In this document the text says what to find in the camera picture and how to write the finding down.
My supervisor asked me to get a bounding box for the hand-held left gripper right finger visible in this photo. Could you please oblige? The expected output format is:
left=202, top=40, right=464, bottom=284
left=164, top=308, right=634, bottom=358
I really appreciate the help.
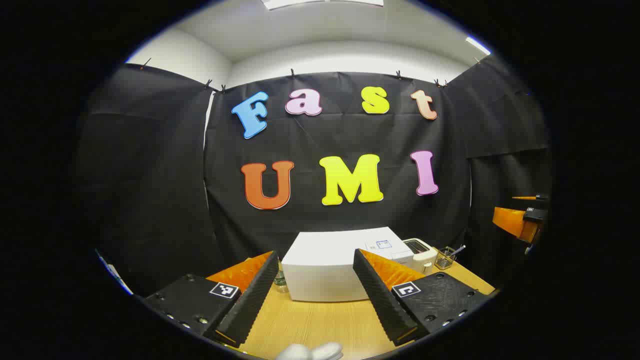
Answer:
left=353, top=248, right=491, bottom=347

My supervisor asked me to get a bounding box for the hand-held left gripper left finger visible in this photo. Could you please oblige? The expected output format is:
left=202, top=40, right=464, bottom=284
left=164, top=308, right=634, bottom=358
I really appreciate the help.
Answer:
left=144, top=250, right=280, bottom=347

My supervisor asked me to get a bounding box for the white microwave oven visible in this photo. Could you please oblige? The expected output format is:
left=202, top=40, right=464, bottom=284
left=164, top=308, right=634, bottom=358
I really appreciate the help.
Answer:
left=281, top=226, right=416, bottom=303

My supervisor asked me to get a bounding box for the white toaster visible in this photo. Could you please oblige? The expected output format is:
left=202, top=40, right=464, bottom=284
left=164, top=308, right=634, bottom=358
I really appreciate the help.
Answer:
left=402, top=238, right=439, bottom=275

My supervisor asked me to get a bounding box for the white blue board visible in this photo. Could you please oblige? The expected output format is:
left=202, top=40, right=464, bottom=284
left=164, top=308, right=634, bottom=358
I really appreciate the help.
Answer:
left=96, top=249, right=134, bottom=296

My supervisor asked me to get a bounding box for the black backdrop cloth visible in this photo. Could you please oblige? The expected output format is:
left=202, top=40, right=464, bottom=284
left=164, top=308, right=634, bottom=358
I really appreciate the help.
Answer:
left=75, top=54, right=553, bottom=297

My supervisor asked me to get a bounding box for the ceiling light panel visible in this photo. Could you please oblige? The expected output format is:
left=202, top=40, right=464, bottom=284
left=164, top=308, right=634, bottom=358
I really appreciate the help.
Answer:
left=262, top=0, right=385, bottom=11
left=466, top=36, right=492, bottom=56

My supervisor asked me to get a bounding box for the wire utensil holder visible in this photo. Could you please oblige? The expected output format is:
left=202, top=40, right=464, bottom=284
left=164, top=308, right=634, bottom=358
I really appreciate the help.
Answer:
left=433, top=246, right=457, bottom=271

